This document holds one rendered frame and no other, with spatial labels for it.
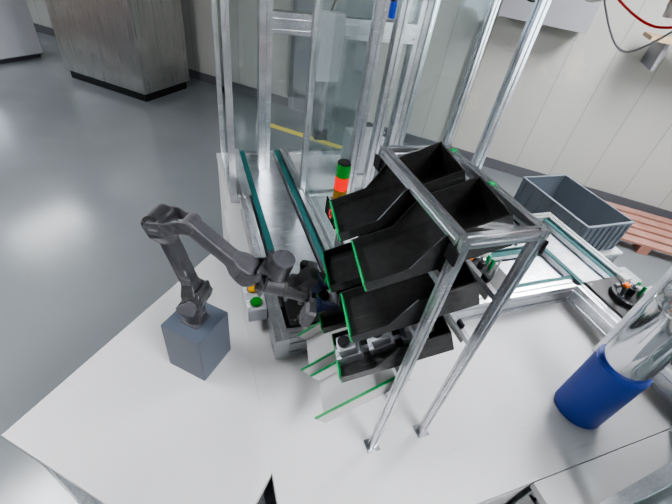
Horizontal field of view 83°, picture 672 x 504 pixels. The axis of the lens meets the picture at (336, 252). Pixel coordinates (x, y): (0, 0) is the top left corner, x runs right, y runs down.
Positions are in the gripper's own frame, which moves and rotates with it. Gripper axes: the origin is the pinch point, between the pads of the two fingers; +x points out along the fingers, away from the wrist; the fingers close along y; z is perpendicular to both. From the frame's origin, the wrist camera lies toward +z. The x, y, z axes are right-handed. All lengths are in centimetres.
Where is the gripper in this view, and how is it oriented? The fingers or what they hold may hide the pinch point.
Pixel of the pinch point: (326, 296)
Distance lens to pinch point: 103.3
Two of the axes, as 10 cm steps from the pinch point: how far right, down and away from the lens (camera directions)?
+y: -0.2, -6.9, 7.2
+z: 3.9, -6.7, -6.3
